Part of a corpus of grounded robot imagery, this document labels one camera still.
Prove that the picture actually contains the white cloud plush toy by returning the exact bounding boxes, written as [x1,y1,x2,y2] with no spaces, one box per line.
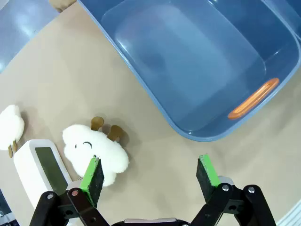
[62,116,130,188]
[0,105,25,158]

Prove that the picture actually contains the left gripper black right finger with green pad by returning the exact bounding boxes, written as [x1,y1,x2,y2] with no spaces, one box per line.
[190,154,277,226]

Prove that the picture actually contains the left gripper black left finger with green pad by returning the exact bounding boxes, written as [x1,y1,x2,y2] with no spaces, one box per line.
[29,155,111,226]

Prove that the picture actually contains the blue plastic basket orange handles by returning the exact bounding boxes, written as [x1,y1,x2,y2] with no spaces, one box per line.
[263,0,301,42]
[76,0,301,143]

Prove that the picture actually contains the white digital clock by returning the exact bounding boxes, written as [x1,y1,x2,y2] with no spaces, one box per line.
[13,138,73,203]

